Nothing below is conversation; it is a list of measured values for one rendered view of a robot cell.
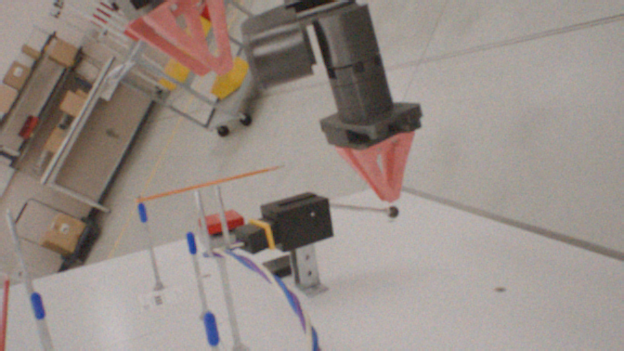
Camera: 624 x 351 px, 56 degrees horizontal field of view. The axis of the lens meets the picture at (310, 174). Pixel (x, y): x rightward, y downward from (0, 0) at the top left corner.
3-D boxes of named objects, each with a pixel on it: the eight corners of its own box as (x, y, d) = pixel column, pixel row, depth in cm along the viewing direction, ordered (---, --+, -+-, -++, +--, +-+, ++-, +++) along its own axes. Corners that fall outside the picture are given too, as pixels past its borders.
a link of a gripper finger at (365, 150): (381, 218, 59) (356, 131, 56) (344, 205, 65) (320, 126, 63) (432, 191, 62) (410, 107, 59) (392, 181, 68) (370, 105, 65)
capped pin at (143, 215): (169, 286, 65) (149, 193, 62) (158, 292, 64) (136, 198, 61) (161, 284, 66) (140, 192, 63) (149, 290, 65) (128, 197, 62)
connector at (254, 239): (294, 236, 56) (289, 216, 56) (251, 256, 54) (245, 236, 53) (278, 230, 59) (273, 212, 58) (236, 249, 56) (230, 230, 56)
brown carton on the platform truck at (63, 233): (77, 228, 777) (51, 217, 763) (87, 222, 733) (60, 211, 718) (63, 256, 761) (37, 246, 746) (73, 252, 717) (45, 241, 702)
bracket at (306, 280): (329, 290, 58) (321, 241, 57) (307, 297, 57) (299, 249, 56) (307, 276, 62) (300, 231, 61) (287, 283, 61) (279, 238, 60)
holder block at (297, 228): (334, 237, 57) (329, 198, 57) (283, 253, 55) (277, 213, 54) (314, 227, 61) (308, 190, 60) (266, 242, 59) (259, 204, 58)
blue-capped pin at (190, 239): (216, 317, 56) (199, 231, 54) (201, 322, 55) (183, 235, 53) (212, 311, 57) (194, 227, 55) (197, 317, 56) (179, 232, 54)
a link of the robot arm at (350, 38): (368, -8, 54) (361, -8, 59) (295, 14, 54) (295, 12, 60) (386, 65, 56) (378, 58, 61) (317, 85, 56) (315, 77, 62)
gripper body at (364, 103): (374, 145, 55) (353, 69, 53) (321, 136, 64) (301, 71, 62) (426, 121, 57) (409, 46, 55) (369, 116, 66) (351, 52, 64)
